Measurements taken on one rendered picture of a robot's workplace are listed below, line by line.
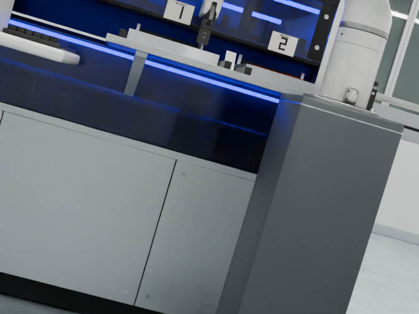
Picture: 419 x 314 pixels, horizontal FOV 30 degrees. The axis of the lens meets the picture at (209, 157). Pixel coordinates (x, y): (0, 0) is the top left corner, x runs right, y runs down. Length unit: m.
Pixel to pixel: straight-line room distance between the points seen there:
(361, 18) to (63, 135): 1.03
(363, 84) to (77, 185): 1.01
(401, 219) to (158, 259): 5.29
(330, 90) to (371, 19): 0.19
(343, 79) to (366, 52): 0.08
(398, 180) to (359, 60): 5.72
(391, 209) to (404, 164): 0.45
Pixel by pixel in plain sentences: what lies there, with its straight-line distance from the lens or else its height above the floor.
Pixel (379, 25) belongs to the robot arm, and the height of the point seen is 1.07.
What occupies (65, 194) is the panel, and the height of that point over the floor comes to 0.38.
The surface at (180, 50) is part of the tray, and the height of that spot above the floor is 0.90.
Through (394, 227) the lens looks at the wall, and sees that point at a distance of 7.62.
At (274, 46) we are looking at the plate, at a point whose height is 1.00.
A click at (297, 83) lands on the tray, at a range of 2.23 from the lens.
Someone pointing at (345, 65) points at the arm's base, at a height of 0.96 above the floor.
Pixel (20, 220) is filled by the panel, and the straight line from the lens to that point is 2.50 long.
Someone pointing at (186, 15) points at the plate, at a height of 1.02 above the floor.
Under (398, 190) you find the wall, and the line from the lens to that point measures 7.57.
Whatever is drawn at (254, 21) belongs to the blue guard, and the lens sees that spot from 2.48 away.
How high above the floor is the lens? 0.80
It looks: 4 degrees down
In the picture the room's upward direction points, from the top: 16 degrees clockwise
